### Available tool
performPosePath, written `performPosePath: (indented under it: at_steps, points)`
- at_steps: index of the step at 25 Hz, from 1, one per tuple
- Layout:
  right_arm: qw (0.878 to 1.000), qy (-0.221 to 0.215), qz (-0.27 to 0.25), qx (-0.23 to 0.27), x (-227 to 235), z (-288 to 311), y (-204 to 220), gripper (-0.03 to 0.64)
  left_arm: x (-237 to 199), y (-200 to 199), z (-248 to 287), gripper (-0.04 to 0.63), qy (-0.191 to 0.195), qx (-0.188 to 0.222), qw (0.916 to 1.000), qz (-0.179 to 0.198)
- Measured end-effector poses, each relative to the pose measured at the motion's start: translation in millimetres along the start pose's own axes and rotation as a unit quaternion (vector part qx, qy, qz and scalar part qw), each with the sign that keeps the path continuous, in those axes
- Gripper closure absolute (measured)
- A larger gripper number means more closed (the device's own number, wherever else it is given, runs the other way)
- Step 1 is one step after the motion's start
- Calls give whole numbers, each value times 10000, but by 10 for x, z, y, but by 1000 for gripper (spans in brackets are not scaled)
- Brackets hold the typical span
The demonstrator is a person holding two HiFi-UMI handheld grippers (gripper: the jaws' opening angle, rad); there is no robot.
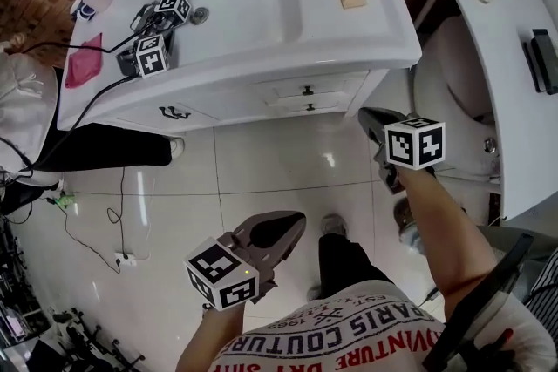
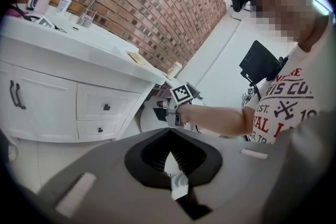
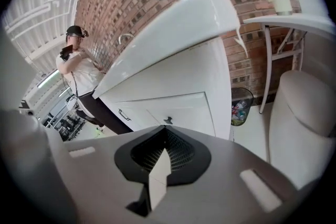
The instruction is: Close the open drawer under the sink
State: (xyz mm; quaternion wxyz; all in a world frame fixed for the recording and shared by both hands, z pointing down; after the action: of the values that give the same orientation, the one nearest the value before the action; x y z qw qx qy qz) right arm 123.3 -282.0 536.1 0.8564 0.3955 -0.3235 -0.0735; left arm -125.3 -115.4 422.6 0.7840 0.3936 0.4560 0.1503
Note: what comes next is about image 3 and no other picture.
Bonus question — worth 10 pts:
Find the black cap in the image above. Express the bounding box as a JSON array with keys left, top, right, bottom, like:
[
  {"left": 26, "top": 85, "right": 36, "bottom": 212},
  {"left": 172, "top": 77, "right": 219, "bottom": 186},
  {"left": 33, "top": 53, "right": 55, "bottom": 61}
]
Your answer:
[{"left": 66, "top": 25, "right": 85, "bottom": 36}]

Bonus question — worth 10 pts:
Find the person's body in white shirt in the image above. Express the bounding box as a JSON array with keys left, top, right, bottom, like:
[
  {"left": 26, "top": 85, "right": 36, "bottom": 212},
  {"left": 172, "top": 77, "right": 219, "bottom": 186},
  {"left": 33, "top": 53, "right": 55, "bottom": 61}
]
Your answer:
[{"left": 55, "top": 25, "right": 133, "bottom": 135}]

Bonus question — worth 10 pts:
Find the chrome faucet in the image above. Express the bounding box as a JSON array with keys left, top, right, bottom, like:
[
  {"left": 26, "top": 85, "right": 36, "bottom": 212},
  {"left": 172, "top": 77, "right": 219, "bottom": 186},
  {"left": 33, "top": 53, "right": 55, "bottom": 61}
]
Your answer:
[{"left": 118, "top": 33, "right": 135, "bottom": 45}]

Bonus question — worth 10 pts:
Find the white drawer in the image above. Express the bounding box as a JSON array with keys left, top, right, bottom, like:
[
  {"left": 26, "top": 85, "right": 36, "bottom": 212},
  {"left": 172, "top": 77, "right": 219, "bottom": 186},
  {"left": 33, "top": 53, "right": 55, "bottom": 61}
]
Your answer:
[{"left": 111, "top": 91, "right": 216, "bottom": 137}]

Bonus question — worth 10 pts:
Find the black bar drawer handle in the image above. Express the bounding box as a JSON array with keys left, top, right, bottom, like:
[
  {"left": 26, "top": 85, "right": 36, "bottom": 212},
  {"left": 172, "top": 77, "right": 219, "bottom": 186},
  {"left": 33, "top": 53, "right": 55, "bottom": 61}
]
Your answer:
[{"left": 118, "top": 109, "right": 132, "bottom": 122}]

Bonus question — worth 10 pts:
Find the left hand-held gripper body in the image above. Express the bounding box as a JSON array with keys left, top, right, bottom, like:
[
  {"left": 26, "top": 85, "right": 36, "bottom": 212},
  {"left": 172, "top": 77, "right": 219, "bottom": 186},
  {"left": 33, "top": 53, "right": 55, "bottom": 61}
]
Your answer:
[{"left": 59, "top": 44, "right": 74, "bottom": 61}]

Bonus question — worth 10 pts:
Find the white toilet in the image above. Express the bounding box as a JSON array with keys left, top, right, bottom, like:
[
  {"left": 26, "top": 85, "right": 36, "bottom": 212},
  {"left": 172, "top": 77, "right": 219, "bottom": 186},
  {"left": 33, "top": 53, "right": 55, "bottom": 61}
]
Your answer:
[{"left": 268, "top": 69, "right": 336, "bottom": 190}]

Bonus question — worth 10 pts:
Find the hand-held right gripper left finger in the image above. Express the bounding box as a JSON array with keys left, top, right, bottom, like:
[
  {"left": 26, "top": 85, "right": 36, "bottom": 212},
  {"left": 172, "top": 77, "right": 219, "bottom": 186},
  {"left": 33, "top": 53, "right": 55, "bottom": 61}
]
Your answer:
[{"left": 62, "top": 125, "right": 167, "bottom": 224}]

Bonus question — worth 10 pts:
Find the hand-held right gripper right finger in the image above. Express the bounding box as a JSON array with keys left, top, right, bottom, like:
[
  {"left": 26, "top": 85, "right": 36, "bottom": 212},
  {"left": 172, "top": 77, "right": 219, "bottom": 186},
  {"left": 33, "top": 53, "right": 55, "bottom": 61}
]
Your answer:
[{"left": 149, "top": 125, "right": 313, "bottom": 224}]

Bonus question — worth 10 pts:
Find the black cable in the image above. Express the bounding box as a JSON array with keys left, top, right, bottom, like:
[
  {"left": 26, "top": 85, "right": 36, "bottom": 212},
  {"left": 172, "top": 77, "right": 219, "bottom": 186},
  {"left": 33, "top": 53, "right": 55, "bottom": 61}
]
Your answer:
[{"left": 68, "top": 70, "right": 79, "bottom": 99}]

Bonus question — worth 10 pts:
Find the white wall shelf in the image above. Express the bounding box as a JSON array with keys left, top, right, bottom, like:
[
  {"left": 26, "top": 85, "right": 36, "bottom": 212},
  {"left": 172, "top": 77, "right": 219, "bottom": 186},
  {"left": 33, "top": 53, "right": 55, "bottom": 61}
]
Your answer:
[{"left": 243, "top": 13, "right": 336, "bottom": 114}]

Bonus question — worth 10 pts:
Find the black mesh trash bin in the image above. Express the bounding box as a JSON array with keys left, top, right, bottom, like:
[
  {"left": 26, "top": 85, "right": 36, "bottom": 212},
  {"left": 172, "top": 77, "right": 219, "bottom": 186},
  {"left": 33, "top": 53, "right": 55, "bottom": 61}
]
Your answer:
[{"left": 230, "top": 87, "right": 255, "bottom": 127}]

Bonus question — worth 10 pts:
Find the white vanity cabinet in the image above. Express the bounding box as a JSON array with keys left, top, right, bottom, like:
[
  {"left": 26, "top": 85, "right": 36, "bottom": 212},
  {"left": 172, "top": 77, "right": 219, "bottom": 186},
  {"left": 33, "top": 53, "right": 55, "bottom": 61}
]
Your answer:
[{"left": 99, "top": 37, "right": 233, "bottom": 141}]

